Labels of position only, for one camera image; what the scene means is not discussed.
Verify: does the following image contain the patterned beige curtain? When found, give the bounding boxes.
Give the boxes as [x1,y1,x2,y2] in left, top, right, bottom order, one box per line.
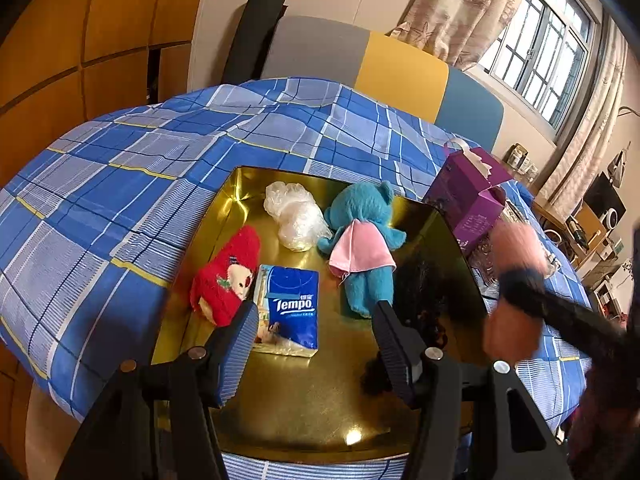
[390,0,538,72]

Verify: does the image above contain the purple paper box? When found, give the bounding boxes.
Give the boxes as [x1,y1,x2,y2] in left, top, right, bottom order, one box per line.
[422,141,516,256]

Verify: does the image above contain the grey yellow blue headboard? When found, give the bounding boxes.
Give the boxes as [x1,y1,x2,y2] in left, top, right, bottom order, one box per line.
[260,15,505,153]

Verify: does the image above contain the wooden wardrobe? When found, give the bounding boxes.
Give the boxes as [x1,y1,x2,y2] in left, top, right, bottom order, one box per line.
[0,0,213,476]

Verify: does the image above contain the teal plush toy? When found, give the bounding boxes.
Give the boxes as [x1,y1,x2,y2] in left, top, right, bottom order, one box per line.
[316,180,407,318]

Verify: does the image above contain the red plush toy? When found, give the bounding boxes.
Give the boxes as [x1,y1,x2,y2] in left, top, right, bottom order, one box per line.
[190,225,262,328]

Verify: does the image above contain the blue tissue pack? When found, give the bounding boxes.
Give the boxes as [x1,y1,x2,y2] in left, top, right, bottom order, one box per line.
[252,264,321,358]

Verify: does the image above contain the barred window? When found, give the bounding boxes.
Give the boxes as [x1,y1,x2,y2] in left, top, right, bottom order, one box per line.
[477,0,601,133]

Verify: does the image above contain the silver embossed tissue box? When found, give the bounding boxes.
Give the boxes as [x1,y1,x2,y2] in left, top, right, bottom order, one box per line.
[465,200,558,301]

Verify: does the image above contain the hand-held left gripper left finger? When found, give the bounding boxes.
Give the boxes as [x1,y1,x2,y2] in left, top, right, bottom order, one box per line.
[55,300,261,480]

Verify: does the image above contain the black rolled mat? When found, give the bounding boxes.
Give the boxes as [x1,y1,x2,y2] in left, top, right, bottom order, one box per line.
[221,0,287,86]

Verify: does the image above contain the small boxes on desk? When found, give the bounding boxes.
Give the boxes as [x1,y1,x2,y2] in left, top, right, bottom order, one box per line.
[502,144,541,181]

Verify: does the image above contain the black monitor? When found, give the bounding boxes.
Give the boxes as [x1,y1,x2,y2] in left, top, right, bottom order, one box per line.
[582,172,627,221]

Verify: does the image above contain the plain beige curtain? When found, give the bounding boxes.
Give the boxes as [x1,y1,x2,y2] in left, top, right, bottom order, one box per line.
[537,20,628,208]

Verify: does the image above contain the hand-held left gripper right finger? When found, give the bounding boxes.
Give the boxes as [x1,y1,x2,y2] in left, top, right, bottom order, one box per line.
[372,300,571,480]

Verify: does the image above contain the wooden desk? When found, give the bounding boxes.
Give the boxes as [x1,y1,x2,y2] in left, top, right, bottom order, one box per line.
[530,195,601,271]

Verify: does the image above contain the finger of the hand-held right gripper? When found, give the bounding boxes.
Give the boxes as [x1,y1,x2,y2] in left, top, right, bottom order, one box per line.
[499,267,627,357]

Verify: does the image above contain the blue plaid cloth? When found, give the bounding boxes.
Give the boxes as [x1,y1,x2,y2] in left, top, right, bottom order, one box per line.
[0,77,596,480]

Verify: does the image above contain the gold tin tray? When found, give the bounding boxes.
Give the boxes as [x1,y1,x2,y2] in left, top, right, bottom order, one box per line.
[150,165,496,466]

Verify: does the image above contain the pink plush toy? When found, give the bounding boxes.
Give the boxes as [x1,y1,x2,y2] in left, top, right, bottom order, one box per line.
[482,220,551,361]

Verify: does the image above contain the clear plastic bag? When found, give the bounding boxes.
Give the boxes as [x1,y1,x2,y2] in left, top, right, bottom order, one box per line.
[263,181,333,252]

